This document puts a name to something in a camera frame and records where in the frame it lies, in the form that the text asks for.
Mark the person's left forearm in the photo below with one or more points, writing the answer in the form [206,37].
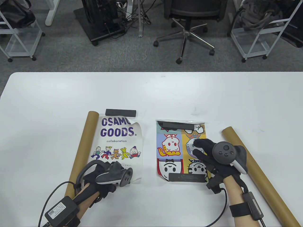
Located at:
[87,192]

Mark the black wrist sensor box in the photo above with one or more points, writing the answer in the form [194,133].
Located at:
[253,205]
[61,210]

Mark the black rectangular bar weight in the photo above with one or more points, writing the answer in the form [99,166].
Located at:
[175,125]
[184,177]
[120,113]

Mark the black bag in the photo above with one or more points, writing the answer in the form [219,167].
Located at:
[16,14]

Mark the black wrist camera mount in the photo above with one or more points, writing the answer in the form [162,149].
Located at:
[215,184]

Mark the white poster purple lettering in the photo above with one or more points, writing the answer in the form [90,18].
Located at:
[138,141]

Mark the grey bag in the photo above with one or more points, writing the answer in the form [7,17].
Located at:
[258,14]

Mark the black equipment base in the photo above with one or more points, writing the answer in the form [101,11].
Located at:
[294,28]

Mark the brown cardboard mailing tube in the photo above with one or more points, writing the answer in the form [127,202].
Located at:
[265,184]
[82,146]

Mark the black rolling equipment cart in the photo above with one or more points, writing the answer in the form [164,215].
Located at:
[99,16]

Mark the white desk leg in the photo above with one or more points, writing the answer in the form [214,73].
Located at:
[50,19]

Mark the person's right hand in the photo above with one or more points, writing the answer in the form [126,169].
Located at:
[207,147]

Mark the person's left hand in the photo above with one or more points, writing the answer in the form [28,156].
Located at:
[91,176]

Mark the colourful cartoon poster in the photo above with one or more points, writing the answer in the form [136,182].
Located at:
[169,146]

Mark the black office chair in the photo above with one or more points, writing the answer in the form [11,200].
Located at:
[194,9]

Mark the person's right forearm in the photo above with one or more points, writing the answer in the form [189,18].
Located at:
[234,194]

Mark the clear acrylic post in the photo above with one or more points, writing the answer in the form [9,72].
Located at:
[140,28]

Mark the grey handheld controller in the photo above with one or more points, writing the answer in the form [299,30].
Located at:
[109,177]
[223,151]

